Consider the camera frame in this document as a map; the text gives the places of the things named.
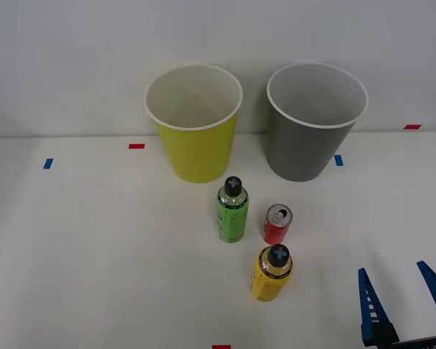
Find red drink can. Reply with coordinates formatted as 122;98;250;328
264;203;294;246

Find yellow-green plastic waste bin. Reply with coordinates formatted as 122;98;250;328
143;64;244;184

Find grey plastic waste bin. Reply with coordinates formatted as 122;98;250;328
265;61;370;183

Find yellow plastic bottle black cap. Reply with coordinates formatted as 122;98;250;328
251;244;294;303

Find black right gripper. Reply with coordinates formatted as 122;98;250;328
357;260;436;349

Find green plastic bottle black cap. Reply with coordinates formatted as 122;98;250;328
217;175;249;244

